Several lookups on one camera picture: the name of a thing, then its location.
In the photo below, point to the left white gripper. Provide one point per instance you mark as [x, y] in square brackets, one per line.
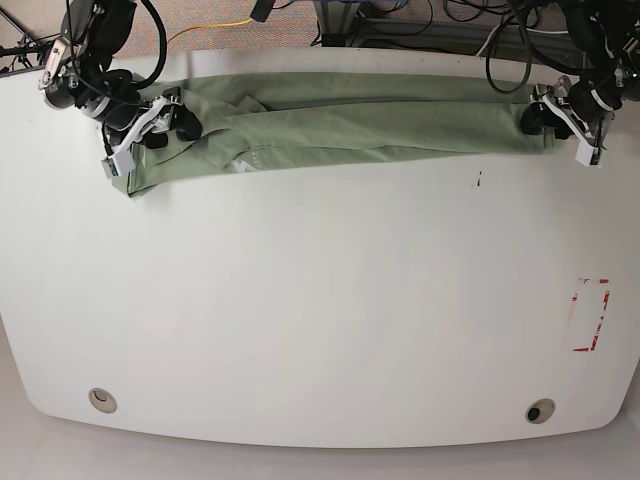
[578, 110]

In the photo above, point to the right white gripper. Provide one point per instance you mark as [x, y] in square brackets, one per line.
[150, 126]

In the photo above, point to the green T-shirt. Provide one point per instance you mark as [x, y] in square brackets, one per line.
[270, 121]

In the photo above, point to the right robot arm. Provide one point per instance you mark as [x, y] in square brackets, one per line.
[78, 73]

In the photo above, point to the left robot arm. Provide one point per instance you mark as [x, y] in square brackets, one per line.
[607, 33]

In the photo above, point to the black tripod stand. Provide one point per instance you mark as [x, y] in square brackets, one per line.
[28, 54]

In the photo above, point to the red tape rectangle marking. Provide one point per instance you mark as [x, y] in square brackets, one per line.
[587, 311]

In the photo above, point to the aluminium frame with cables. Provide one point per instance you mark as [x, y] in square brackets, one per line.
[436, 26]

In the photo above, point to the left table cable grommet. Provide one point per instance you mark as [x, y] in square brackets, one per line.
[102, 401]

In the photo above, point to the table cable grommet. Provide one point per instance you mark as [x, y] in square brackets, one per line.
[102, 401]
[540, 411]

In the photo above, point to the right table cable grommet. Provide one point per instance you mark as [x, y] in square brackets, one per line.
[540, 411]

